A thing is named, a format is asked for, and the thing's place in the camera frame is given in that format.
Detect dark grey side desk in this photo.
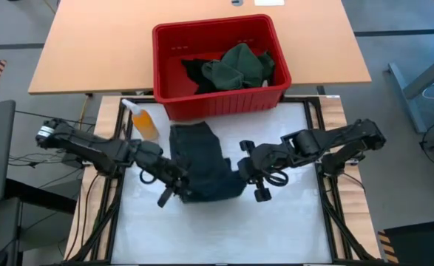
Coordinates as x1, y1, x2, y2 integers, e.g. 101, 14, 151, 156
0, 178, 78, 266

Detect orange liquid spray bottle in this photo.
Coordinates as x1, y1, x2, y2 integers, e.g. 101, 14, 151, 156
121, 98, 160, 143

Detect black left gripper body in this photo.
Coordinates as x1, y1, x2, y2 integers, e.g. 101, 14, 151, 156
135, 142, 190, 197

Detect black aluminium table frame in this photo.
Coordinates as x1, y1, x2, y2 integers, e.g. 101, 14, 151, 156
68, 95, 379, 265

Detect black fabric garment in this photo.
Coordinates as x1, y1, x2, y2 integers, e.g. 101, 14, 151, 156
181, 58, 225, 94

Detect dark green polo shirt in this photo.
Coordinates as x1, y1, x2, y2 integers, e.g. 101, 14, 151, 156
200, 42, 276, 92

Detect red plastic laundry bin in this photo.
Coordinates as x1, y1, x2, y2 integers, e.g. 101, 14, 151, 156
152, 13, 292, 121

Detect hazard striped black box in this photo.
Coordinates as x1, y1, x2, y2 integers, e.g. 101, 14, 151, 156
377, 220, 434, 265

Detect black power box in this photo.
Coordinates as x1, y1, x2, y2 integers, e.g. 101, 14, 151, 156
61, 151, 88, 169

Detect dark blue denim jeans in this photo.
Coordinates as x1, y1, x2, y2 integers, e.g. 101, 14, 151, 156
169, 121, 248, 203

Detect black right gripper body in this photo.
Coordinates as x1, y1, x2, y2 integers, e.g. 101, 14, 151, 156
237, 142, 295, 183

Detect white table cover sheet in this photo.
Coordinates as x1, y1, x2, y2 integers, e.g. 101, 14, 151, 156
111, 102, 332, 264

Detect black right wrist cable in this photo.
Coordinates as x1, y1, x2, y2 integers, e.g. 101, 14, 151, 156
263, 168, 290, 188

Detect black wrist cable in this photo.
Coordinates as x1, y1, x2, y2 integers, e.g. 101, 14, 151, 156
263, 168, 290, 188
139, 168, 158, 185

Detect grey metal table leg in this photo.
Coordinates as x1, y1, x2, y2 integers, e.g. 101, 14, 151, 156
387, 47, 434, 134

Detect yellow cable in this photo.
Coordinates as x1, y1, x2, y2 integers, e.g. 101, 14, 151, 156
78, 94, 92, 130

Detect light brown wooden desk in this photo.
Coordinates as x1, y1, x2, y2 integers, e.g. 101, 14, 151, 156
27, 0, 372, 95

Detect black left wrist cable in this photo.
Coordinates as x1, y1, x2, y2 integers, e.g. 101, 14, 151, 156
139, 168, 158, 185

